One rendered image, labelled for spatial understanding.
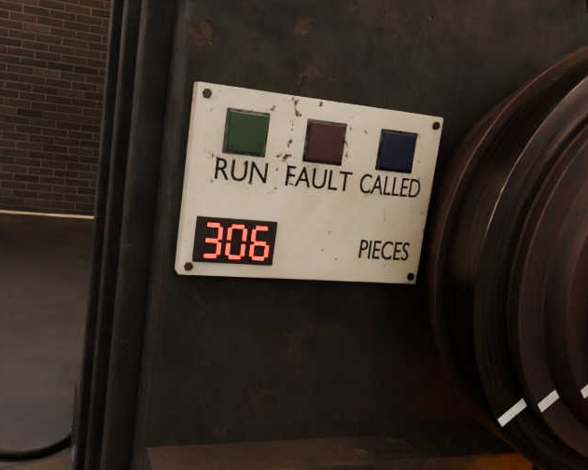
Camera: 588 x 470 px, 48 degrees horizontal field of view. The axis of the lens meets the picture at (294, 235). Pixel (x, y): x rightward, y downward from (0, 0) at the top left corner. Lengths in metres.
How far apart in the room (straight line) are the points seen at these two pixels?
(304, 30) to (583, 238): 0.32
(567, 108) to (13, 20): 6.16
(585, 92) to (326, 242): 0.27
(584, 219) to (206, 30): 0.37
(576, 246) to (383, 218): 0.19
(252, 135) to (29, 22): 6.01
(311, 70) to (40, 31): 5.97
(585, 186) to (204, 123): 0.34
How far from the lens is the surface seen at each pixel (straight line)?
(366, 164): 0.67
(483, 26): 0.76
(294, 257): 0.66
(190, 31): 0.64
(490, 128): 0.66
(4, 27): 6.59
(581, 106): 0.64
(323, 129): 0.65
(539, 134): 0.61
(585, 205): 0.62
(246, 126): 0.62
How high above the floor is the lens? 1.22
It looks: 10 degrees down
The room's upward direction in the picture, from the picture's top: 8 degrees clockwise
